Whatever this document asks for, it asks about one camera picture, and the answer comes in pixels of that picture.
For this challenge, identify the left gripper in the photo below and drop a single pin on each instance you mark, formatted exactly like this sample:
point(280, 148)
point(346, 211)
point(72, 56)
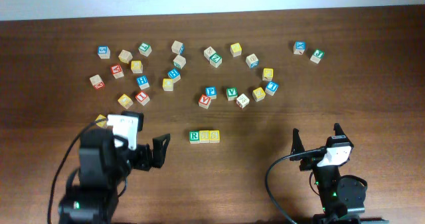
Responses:
point(145, 159)

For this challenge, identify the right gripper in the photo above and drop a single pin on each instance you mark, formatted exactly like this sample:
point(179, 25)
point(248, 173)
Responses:
point(309, 161)

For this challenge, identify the green R block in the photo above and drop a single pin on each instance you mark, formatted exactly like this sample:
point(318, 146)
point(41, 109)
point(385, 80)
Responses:
point(194, 137)

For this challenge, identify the yellow S block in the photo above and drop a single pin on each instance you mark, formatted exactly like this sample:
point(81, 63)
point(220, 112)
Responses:
point(204, 136)

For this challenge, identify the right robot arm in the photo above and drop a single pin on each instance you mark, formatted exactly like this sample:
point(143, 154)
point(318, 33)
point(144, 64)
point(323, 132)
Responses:
point(342, 196)

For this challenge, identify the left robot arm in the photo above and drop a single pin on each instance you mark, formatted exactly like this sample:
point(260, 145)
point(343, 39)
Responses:
point(83, 205)

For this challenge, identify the red I block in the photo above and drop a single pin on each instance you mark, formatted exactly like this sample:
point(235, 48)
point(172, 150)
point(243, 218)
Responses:
point(142, 98)

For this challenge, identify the red V block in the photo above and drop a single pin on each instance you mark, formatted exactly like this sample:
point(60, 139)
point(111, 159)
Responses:
point(204, 101)

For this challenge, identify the blue H block left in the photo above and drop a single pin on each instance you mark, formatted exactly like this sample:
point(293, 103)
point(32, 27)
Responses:
point(142, 82)

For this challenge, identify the blue h block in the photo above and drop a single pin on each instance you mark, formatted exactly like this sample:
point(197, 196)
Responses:
point(142, 82)
point(174, 75)

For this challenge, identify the blue T block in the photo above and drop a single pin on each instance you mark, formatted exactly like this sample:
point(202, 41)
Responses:
point(271, 88)

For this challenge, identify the blue H block centre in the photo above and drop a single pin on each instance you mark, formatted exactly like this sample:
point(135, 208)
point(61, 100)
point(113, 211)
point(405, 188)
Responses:
point(174, 75)

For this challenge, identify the blue P block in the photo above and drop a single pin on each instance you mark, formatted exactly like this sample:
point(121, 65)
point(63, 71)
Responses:
point(211, 92)

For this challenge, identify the green J block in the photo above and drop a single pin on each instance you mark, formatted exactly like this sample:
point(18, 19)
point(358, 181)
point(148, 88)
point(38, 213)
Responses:
point(317, 56)

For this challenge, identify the wood block red edge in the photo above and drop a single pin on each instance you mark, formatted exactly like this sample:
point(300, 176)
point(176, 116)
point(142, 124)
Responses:
point(242, 101)

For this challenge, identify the wood block green side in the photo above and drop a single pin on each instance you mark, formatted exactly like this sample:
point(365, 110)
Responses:
point(179, 61)

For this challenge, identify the red A block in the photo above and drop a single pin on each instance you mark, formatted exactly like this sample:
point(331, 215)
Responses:
point(117, 71)

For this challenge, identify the wood block red side left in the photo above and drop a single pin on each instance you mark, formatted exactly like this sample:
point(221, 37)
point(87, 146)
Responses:
point(97, 82)

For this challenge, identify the green V block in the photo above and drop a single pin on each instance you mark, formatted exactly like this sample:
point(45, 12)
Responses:
point(231, 93)

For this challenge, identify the blue X block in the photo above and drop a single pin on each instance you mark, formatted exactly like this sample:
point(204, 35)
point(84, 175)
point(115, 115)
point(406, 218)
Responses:
point(299, 47)

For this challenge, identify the plain wood block yellow-side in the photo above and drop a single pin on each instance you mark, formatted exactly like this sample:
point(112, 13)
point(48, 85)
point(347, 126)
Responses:
point(125, 56)

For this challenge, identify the green L block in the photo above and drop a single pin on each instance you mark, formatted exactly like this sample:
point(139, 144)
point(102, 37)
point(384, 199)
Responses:
point(145, 49)

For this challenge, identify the wood block blue D side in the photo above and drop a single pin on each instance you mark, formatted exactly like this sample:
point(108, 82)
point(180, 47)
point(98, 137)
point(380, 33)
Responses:
point(177, 47)

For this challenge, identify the green Z block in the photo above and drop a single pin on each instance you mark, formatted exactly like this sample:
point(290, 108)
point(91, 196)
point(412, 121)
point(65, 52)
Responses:
point(215, 60)

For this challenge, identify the wood block blue bottom side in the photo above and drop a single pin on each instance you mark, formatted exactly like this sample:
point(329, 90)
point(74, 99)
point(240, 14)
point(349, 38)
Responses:
point(252, 61)

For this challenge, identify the plain wood block by Z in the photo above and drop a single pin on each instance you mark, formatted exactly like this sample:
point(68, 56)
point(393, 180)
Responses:
point(208, 53)

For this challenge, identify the blue top block far-left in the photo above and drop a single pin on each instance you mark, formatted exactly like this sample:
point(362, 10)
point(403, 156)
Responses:
point(103, 52)

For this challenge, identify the yellow block top row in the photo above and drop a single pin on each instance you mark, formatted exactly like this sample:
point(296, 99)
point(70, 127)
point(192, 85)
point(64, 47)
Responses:
point(236, 49)

